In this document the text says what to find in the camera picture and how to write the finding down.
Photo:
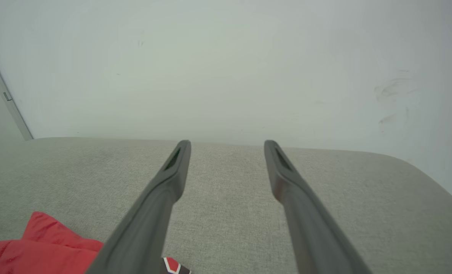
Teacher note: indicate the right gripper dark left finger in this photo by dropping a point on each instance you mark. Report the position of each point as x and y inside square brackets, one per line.
[149, 228]

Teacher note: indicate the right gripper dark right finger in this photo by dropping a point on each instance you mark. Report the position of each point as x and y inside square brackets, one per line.
[311, 228]

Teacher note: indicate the red basketball jersey white sleeves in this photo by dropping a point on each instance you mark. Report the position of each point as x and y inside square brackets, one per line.
[39, 255]

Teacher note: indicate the grey wall trim strip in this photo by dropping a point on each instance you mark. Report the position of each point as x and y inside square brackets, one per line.
[16, 114]

